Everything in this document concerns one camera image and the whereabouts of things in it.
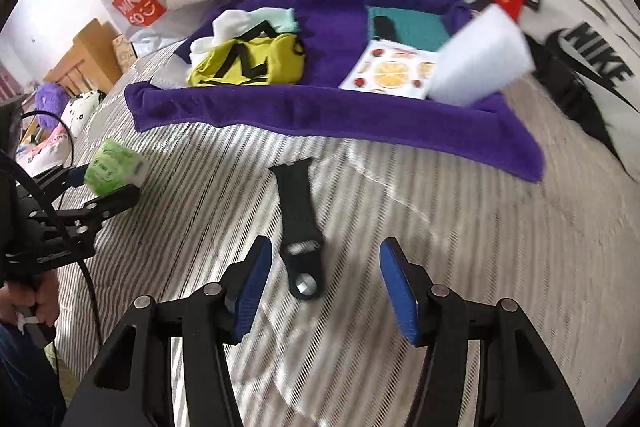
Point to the purple plush toy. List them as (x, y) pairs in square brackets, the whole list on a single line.
[(50, 102)]

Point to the person's blue jeans leg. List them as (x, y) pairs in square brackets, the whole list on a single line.
[(25, 382)]

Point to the mint cloth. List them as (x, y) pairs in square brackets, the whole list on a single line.
[(280, 19)]

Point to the striped bed sheet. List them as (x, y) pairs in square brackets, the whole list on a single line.
[(450, 232)]

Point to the yellow black garment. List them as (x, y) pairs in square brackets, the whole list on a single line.
[(220, 67)]

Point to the pink printed pillow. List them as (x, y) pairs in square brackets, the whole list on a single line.
[(42, 152)]

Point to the green tissue packet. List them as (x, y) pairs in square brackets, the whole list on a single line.
[(112, 167)]

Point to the white bag with black logo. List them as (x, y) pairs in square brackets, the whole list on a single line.
[(565, 7)]

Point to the teal knitted cloth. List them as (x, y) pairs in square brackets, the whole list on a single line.
[(420, 27)]

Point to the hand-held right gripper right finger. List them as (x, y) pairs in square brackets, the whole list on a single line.
[(400, 292)]

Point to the black watch band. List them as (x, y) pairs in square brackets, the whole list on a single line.
[(295, 202)]

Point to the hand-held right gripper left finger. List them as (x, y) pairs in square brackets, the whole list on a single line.
[(252, 287)]

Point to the wooden cabinet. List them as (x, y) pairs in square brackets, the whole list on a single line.
[(90, 52)]

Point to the purple towel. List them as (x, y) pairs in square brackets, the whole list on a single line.
[(325, 112)]

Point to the white panda plush toy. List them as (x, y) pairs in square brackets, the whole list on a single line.
[(82, 109)]

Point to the white socks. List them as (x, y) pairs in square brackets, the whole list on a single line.
[(227, 24)]

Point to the person's left hand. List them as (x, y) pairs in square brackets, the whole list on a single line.
[(42, 302)]

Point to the white foam block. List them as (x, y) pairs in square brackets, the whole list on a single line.
[(480, 52)]

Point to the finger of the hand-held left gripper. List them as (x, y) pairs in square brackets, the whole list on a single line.
[(75, 177), (110, 202)]

